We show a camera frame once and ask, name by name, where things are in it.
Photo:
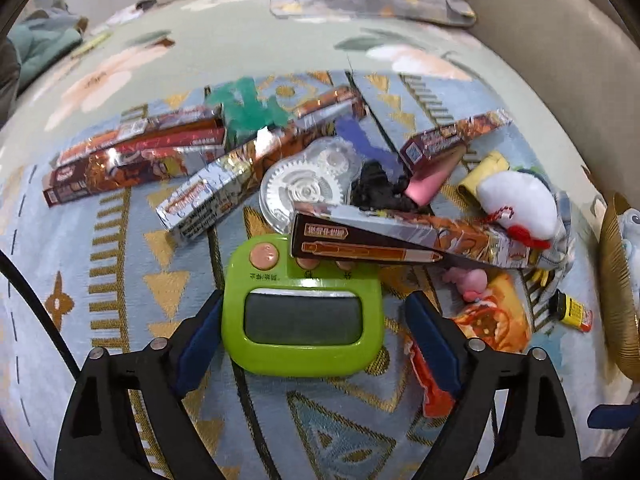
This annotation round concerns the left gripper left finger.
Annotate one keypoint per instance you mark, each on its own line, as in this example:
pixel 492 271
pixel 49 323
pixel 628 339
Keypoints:
pixel 99 438

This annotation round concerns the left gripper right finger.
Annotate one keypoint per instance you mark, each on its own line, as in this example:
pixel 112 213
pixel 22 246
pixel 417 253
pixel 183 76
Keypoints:
pixel 536 436

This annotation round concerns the green digital timer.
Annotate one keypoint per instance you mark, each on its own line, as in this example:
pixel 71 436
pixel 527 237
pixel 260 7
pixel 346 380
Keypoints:
pixel 280 319

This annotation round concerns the red small packet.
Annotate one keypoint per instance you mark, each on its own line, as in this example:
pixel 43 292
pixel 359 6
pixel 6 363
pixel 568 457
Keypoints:
pixel 435 401

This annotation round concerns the orange snack packet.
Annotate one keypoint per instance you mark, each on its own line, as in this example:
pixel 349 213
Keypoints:
pixel 498 318

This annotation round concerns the yellow lead refill box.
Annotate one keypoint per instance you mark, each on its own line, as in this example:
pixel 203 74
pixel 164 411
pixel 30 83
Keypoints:
pixel 570 312

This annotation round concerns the pink plush toy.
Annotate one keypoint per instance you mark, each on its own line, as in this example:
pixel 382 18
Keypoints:
pixel 470 283

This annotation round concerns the white plush duck toy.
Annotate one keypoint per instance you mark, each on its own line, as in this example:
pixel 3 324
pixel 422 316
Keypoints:
pixel 532 216

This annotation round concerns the patterned blue rug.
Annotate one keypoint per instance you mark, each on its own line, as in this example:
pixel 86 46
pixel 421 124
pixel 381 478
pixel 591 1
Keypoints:
pixel 110 276

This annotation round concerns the yellow paper roll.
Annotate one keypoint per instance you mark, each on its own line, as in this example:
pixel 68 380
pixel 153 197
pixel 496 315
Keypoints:
pixel 491 164

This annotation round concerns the silver comic pen box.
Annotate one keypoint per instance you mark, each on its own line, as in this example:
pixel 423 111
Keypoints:
pixel 209 195

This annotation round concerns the pink pen case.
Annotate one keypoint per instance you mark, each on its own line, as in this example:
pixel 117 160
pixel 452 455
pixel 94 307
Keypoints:
pixel 426 183

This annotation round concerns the dark pen box front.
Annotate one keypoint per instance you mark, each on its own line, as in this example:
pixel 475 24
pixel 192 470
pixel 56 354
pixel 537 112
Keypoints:
pixel 348 233

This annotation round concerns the black toy figure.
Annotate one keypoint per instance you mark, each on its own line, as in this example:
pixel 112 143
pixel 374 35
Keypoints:
pixel 373 190

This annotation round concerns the red brown pen box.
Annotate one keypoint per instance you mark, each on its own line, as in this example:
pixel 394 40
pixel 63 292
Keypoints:
pixel 162 147

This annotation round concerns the maroon pen box right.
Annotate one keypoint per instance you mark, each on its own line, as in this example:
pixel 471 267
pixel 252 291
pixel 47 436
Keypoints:
pixel 427 146

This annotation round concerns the clear correction tape dispenser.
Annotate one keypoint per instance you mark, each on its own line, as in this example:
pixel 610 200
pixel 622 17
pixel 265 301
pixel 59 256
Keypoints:
pixel 321 173

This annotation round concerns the green plastic splat piece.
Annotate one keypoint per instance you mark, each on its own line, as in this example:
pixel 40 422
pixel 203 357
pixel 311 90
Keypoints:
pixel 243 112

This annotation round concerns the purple plastic splat piece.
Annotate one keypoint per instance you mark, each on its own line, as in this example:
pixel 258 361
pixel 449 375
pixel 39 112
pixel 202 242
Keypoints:
pixel 370 144

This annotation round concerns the orange long pen box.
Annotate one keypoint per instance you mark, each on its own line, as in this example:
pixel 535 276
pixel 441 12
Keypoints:
pixel 344 94

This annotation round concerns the teal clothing pile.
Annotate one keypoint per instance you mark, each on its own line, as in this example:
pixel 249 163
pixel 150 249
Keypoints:
pixel 42 39

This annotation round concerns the beige sofa cushion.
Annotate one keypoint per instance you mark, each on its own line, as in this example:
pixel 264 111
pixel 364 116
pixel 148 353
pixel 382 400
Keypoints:
pixel 582 59

